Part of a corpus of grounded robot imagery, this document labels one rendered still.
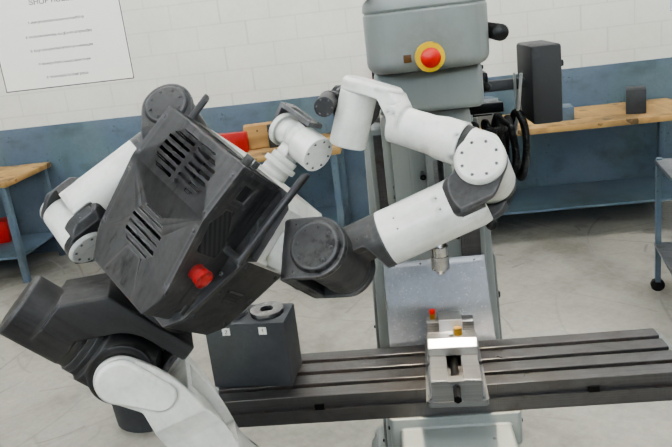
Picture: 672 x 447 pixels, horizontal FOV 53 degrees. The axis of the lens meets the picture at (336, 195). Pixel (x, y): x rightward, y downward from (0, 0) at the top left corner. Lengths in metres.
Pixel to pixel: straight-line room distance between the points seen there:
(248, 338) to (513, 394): 0.69
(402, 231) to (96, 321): 0.53
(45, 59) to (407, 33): 5.36
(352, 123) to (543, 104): 0.85
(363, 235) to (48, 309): 0.54
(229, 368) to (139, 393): 0.67
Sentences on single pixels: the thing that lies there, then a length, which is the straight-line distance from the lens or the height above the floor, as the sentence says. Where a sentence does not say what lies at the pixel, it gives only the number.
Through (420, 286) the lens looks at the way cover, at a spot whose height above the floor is 1.02.
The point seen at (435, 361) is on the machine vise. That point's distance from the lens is 1.74.
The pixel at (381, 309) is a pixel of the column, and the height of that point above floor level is 0.92.
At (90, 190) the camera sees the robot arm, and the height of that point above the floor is 1.61.
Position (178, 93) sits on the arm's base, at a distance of 1.28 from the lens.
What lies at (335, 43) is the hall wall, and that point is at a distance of 5.84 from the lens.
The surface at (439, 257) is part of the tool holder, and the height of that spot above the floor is 1.24.
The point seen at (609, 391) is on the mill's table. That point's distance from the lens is 1.86.
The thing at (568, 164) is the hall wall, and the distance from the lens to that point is 6.18.
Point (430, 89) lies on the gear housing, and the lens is 1.51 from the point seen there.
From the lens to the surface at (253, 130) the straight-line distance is 5.50.
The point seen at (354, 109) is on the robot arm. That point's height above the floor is 1.71.
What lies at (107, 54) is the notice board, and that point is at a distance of 6.30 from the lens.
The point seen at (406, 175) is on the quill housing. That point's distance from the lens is 1.59.
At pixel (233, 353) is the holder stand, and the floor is 1.03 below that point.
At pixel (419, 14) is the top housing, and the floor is 1.84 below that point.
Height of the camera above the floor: 1.86
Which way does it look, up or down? 15 degrees down
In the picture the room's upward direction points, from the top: 7 degrees counter-clockwise
